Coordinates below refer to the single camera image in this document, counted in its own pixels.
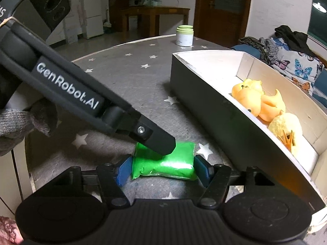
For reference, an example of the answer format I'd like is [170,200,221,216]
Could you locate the butterfly print blanket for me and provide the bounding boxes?
[268,37,325,95]

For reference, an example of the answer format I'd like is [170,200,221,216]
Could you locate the white refrigerator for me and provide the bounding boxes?
[83,0,104,39]

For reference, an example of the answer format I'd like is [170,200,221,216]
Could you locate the striped clothes pile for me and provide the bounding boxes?
[239,36,279,65]

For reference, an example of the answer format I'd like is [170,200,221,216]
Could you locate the green plastic packet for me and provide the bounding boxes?
[131,141,198,180]

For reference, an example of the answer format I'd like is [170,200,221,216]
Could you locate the yellow fluffy chick toy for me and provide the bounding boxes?
[268,113,303,159]

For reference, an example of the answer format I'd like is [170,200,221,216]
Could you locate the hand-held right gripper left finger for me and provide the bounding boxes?
[33,154,134,210]

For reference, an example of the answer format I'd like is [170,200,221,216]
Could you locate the black clothes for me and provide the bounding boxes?
[274,25,316,57]

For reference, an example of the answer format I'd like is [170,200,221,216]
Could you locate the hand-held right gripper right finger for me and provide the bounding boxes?
[194,155,289,210]

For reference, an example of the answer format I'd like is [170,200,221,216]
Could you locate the grey star-print table cover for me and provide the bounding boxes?
[24,34,327,245]

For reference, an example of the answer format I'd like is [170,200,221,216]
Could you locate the brown wooden side table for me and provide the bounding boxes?
[120,6,191,37]

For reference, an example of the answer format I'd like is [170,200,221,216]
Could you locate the dark glass window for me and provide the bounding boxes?
[307,0,327,46]

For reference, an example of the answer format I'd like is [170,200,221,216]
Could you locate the white jar with green lid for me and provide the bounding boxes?
[176,25,195,47]

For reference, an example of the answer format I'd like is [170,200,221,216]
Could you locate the person's left hand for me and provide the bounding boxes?
[0,99,58,157]

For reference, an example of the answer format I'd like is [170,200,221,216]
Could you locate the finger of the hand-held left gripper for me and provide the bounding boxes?
[102,107,177,156]

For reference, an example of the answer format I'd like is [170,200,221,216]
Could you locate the grey cardboard box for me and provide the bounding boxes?
[170,50,327,231]

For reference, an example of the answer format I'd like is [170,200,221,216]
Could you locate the pink patterned clothing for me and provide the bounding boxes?
[0,216,23,245]

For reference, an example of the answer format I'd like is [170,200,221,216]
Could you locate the brown wooden door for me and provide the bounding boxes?
[194,0,253,49]

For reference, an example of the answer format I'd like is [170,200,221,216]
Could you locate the dark wooden cabinet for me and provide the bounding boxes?
[108,0,177,32]

